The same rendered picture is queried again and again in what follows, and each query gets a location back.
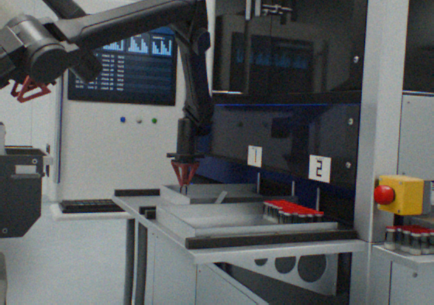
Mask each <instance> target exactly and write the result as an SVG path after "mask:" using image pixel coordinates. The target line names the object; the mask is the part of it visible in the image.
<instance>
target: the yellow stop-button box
mask: <svg viewBox="0 0 434 305"><path fill-rule="evenodd" d="M430 184H431V180H430V179H423V178H419V177H415V176H407V175H380V178H379V185H388V186H389V187H390V188H391V189H392V190H393V201H392V202H391V203H390V204H389V205H379V204H377V208H378V209H379V210H382V211H387V212H392V213H395V214H400V215H414V214H429V204H430Z"/></svg>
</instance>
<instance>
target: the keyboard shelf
mask: <svg viewBox="0 0 434 305"><path fill-rule="evenodd" d="M50 213H51V215H52V218H53V220H54V221H88V220H109V219H130V218H134V217H133V216H132V215H130V214H129V213H127V212H126V211H122V212H96V213H70V214H62V211H61V209H60V207H59V206H58V204H52V205H50Z"/></svg>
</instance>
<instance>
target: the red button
mask: <svg viewBox="0 0 434 305"><path fill-rule="evenodd" d="M374 199H375V201H376V202H377V203H378V204H379V205H389V204H390V203H391V202H392V201H393V190H392V189H391V188H390V187H389V186H388V185H379V186H377V187H376V188H375V190H374Z"/></svg>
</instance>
